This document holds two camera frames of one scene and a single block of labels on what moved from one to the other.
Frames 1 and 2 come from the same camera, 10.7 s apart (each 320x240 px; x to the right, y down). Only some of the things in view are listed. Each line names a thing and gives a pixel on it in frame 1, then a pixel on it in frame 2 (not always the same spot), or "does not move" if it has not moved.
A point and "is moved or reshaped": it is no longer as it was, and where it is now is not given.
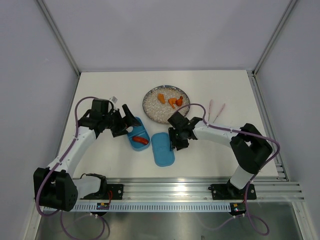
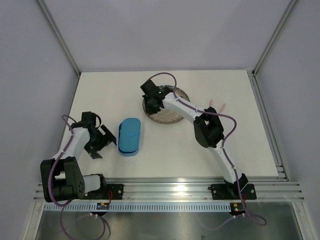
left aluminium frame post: [58, 35] does not move
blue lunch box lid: [161, 144] to [129, 139]
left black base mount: [106, 192] does not move
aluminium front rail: [271, 188] does not move
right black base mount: [229, 191] does not move
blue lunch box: [139, 138] is moved or reshaped
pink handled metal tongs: [210, 109] does not move
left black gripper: [128, 119] to [107, 138]
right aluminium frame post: [273, 37] does not move
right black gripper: [180, 145] to [150, 111]
